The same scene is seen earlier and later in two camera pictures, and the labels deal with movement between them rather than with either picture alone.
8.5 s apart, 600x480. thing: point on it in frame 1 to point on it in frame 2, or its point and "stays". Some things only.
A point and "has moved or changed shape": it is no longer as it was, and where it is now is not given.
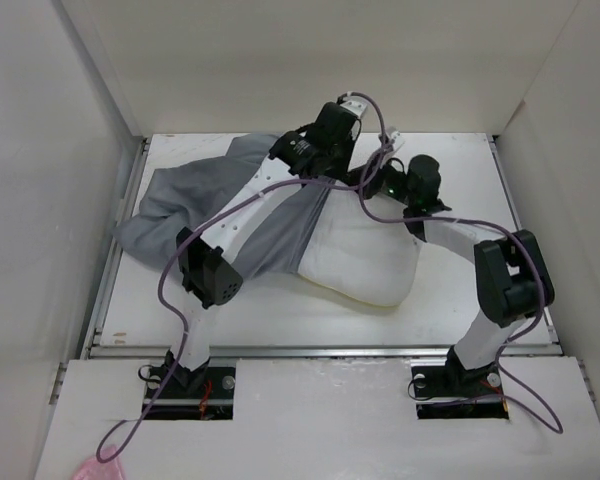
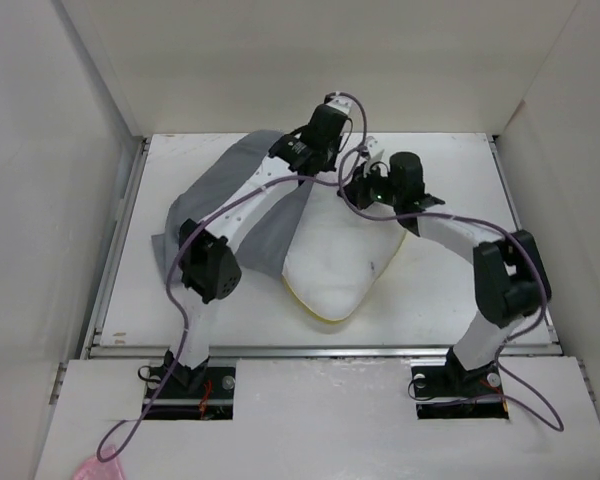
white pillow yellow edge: (352, 254) has moved or changed shape
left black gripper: (341, 172) stays
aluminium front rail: (315, 352) stays
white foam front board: (324, 419) stays
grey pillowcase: (183, 196) has moved or changed shape
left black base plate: (206, 394) stays
